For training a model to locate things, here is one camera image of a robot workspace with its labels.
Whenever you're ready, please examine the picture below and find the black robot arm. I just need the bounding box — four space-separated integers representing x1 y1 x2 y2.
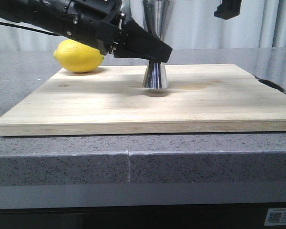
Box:
0 0 172 62

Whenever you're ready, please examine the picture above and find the steel double jigger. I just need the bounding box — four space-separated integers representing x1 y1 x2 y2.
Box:
142 0 174 89

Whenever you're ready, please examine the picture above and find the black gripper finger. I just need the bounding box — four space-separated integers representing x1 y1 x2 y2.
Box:
214 0 242 20

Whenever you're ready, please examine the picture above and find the white QR label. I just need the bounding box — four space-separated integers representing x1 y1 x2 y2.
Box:
264 208 286 226

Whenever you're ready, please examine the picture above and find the light wooden cutting board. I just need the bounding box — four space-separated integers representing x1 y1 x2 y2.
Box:
0 64 286 136

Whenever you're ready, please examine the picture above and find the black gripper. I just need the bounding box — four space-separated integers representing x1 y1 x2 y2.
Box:
69 0 173 62

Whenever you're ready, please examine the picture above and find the grey curtain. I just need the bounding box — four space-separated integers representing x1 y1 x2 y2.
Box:
0 0 286 51

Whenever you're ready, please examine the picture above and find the black cutting board strap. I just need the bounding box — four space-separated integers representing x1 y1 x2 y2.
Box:
252 74 286 94

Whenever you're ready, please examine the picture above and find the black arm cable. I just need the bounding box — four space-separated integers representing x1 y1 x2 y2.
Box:
0 19 60 37

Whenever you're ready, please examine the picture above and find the yellow lemon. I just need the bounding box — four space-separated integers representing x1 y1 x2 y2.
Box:
53 39 104 73

